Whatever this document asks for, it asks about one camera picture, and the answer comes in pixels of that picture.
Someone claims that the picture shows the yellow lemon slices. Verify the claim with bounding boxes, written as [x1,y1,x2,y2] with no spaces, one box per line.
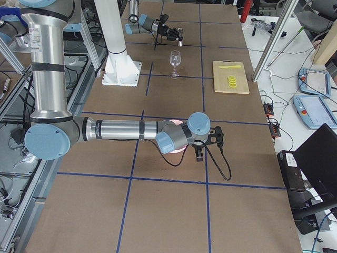
[227,75,237,89]

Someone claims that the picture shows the steel jigger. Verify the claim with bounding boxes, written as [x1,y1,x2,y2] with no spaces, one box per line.
[177,27,184,47]

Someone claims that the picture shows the wooden cutting board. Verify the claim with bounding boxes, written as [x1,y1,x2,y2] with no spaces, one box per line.
[212,61,250,94]

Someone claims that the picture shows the near teach pendant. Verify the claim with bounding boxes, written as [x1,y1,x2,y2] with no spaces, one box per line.
[293,95,336,130]

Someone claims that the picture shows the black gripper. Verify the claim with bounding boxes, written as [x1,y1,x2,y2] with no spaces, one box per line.
[193,144,205,162]
[157,25,182,41]

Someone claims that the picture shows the teach pendant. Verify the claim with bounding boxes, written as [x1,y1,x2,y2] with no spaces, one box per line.
[293,95,336,130]
[298,68,331,98]

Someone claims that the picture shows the black monitor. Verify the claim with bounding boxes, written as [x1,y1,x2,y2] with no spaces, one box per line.
[293,123,336,202]

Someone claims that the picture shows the green handled reacher stick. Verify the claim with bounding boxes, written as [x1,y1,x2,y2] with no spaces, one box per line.
[264,26,304,71]

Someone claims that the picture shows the yellow plastic knife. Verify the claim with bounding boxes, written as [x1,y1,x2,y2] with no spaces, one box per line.
[218,65,241,69]

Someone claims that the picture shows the black computer box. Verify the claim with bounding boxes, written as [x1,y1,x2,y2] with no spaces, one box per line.
[277,150,306,192]

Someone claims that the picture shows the wooden plank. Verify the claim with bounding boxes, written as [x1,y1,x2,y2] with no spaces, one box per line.
[313,29,336,65]

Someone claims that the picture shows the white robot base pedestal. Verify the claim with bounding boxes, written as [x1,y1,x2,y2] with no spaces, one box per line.
[94,0,142,87]

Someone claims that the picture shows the aluminium frame post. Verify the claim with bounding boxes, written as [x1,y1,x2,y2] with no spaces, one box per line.
[252,0,298,82]

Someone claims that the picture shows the clear wine glass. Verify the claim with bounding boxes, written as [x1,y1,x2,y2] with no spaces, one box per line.
[169,50,181,79]

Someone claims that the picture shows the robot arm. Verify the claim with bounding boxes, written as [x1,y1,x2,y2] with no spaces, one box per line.
[20,1,211,160]
[125,0,183,46]

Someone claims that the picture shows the pink bowl with ice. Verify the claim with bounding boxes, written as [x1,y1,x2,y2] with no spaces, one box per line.
[170,119,187,153]

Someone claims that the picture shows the clear plastic bag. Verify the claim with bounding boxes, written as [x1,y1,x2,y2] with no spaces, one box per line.
[251,18,276,34]

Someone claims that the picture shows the far teach pendant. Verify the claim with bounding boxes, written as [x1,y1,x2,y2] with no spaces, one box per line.
[298,68,331,98]

